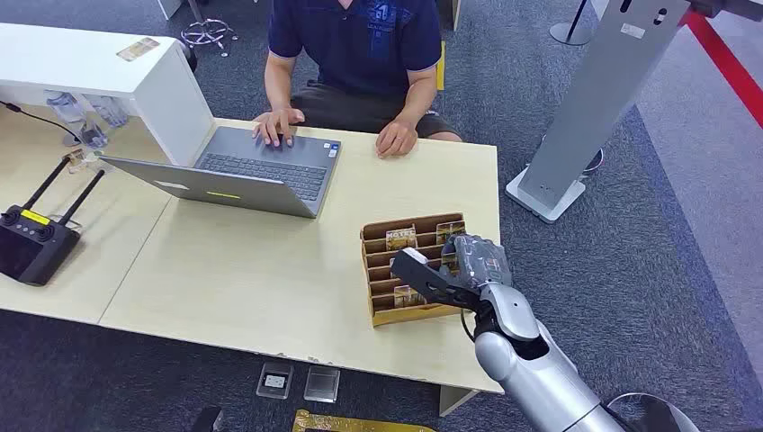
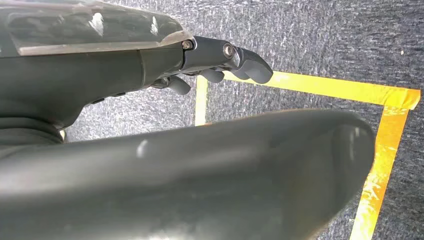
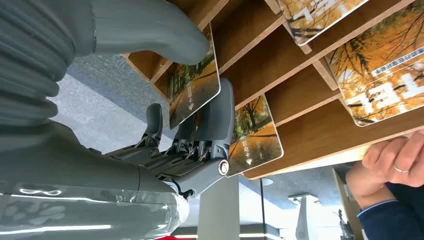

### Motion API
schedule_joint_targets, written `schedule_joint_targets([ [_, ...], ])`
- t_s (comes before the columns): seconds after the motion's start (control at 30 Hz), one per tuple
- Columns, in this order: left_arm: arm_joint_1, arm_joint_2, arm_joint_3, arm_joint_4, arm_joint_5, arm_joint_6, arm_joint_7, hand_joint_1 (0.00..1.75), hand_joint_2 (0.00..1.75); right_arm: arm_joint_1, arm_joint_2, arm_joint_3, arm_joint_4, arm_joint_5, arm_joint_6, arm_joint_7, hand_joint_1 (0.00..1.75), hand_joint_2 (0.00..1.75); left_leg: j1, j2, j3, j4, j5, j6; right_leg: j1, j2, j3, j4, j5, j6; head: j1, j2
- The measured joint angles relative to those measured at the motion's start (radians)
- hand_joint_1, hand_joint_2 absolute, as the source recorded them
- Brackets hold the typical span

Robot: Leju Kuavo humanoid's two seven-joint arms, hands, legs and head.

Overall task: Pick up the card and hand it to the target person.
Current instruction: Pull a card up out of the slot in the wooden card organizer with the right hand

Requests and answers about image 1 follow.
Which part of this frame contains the cardboard slotted card holder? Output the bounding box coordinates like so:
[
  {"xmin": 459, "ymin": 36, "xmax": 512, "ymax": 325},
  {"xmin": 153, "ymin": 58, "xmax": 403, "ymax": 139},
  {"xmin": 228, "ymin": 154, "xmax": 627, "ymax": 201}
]
[{"xmin": 360, "ymin": 212, "xmax": 468, "ymax": 329}]

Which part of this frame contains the person's left hand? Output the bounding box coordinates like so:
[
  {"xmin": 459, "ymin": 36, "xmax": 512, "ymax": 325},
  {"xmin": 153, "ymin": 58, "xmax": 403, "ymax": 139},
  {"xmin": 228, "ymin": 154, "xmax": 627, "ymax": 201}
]
[{"xmin": 374, "ymin": 118, "xmax": 419, "ymax": 160}]

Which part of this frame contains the grey metal kiosk stand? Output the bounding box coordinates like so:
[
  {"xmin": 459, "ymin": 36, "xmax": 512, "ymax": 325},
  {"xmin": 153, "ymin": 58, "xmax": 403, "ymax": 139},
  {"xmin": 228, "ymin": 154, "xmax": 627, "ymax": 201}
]
[{"xmin": 505, "ymin": 0, "xmax": 693, "ymax": 225}]

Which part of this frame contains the thin black cable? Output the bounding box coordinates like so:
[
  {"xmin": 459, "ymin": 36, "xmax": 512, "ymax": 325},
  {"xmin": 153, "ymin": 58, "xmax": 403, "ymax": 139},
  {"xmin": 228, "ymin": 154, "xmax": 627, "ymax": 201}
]
[{"xmin": 0, "ymin": 100, "xmax": 83, "ymax": 145}]

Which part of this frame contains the wooden table leg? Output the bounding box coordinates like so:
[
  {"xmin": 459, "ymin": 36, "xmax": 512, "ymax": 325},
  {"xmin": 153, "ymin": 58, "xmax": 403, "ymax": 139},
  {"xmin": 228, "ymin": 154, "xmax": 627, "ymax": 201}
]
[{"xmin": 438, "ymin": 384, "xmax": 480, "ymax": 418}]

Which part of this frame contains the gold patterned floor strip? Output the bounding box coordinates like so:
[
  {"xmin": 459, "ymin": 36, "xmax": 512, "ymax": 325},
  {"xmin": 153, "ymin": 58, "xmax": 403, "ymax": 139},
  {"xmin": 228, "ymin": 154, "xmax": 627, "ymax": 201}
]
[{"xmin": 291, "ymin": 409, "xmax": 437, "ymax": 432}]

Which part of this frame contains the black remote controller with antennas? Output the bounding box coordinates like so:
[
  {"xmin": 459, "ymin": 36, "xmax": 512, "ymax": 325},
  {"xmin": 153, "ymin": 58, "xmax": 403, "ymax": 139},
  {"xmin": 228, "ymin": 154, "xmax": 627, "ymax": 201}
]
[{"xmin": 0, "ymin": 156, "xmax": 107, "ymax": 287}]

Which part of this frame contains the clear plastic water bottle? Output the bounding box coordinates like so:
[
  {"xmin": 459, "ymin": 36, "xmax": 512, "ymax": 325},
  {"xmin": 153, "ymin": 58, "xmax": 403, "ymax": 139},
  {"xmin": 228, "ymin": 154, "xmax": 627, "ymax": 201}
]
[
  {"xmin": 43, "ymin": 89, "xmax": 89, "ymax": 148},
  {"xmin": 83, "ymin": 94, "xmax": 130, "ymax": 130}
]

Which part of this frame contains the white desk shelf box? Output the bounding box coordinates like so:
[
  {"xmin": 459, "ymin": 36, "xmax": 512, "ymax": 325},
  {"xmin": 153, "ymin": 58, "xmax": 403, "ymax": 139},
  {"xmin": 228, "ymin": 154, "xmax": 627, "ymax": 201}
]
[{"xmin": 0, "ymin": 22, "xmax": 216, "ymax": 168}]

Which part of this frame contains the red barrier belt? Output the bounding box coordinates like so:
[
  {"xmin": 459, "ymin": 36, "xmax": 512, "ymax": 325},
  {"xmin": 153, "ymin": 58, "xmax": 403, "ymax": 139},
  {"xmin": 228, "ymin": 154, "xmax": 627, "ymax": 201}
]
[{"xmin": 679, "ymin": 8, "xmax": 763, "ymax": 130}]

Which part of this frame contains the person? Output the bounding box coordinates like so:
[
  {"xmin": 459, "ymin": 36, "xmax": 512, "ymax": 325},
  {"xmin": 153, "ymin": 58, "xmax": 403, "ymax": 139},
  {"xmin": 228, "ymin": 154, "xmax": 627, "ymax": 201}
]
[{"xmin": 252, "ymin": 0, "xmax": 463, "ymax": 160}]

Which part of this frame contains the printed card on shelf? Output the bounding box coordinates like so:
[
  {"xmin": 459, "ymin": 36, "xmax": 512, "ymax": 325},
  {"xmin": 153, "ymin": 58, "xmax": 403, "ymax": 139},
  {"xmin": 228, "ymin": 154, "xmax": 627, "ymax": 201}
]
[{"xmin": 116, "ymin": 36, "xmax": 161, "ymax": 63}]

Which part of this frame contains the stanchion post with round base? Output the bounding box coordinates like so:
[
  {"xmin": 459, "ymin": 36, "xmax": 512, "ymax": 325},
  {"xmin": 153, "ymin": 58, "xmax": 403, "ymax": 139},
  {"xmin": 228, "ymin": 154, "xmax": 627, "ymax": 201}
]
[{"xmin": 549, "ymin": 0, "xmax": 592, "ymax": 47}]

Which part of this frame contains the small clear plastic holder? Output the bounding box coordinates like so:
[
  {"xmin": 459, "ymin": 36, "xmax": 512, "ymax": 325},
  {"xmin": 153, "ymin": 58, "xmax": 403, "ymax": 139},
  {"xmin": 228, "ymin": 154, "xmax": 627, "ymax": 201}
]
[{"xmin": 61, "ymin": 148, "xmax": 107, "ymax": 176}]

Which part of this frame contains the chrome chair base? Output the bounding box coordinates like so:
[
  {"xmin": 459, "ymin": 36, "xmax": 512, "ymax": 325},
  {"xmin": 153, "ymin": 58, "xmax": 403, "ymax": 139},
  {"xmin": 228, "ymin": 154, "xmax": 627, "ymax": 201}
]
[{"xmin": 179, "ymin": 0, "xmax": 239, "ymax": 59}]

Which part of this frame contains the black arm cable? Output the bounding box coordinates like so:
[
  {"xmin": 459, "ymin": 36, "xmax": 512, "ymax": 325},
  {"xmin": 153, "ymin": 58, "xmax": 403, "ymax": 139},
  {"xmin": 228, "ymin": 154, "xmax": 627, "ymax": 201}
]
[{"xmin": 459, "ymin": 307, "xmax": 478, "ymax": 345}]

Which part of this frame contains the printed hotel card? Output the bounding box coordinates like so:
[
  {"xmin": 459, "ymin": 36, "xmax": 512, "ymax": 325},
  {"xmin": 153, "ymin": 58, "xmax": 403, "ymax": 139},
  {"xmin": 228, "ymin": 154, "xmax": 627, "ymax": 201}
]
[
  {"xmin": 392, "ymin": 284, "xmax": 428, "ymax": 310},
  {"xmin": 435, "ymin": 220, "xmax": 467, "ymax": 247},
  {"xmin": 385, "ymin": 225, "xmax": 418, "ymax": 252}
]

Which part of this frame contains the grey laptop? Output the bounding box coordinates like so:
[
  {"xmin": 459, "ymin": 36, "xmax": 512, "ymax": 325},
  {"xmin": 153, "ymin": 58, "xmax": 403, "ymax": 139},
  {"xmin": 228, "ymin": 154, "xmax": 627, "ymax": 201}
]
[{"xmin": 99, "ymin": 125, "xmax": 343, "ymax": 220}]

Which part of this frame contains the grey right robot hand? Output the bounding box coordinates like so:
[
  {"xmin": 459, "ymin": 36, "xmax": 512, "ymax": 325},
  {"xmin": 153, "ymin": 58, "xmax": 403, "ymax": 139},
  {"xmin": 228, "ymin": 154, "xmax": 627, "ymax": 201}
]
[{"xmin": 439, "ymin": 233, "xmax": 514, "ymax": 294}]

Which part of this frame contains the person's right hand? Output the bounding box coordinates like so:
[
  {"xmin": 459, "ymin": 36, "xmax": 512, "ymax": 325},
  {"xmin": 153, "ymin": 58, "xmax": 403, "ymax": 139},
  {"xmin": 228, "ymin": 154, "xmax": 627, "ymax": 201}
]
[{"xmin": 252, "ymin": 107, "xmax": 306, "ymax": 149}]

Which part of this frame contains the black object on floor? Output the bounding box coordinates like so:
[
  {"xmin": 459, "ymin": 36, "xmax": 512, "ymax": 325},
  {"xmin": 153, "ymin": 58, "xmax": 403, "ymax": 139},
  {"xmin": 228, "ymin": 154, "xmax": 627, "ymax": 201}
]
[{"xmin": 190, "ymin": 406, "xmax": 225, "ymax": 432}]

